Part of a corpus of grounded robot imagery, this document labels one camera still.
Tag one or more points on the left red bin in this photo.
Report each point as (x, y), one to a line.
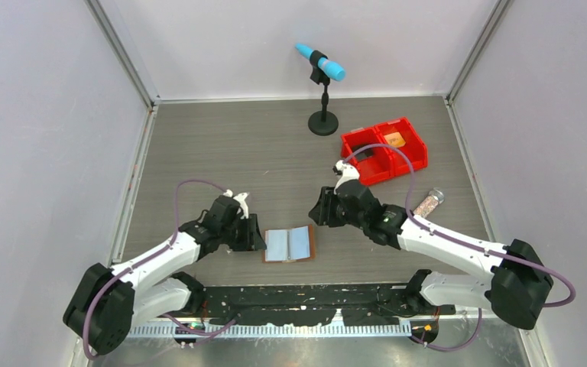
(373, 164)

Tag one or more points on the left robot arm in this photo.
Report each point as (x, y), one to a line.
(109, 301)

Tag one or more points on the red bin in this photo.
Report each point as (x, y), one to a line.
(373, 164)
(415, 149)

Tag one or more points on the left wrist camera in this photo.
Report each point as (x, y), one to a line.
(241, 198)

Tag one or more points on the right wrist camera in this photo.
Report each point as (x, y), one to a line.
(344, 172)

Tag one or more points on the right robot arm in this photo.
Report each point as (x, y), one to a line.
(509, 280)

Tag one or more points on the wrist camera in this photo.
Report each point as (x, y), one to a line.
(241, 198)
(344, 172)

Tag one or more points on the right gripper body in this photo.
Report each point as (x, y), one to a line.
(341, 217)

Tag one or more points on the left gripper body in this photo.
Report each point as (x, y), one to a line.
(235, 235)

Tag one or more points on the black microphone stand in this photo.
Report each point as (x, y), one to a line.
(322, 122)

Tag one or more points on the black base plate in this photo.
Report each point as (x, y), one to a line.
(311, 305)

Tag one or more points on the blue microphone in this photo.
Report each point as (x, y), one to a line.
(323, 68)

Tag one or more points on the orange block in bin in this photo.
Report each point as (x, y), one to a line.
(395, 139)

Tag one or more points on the right red bin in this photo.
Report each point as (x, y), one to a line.
(415, 149)

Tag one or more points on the glitter tube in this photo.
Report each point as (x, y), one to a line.
(433, 199)

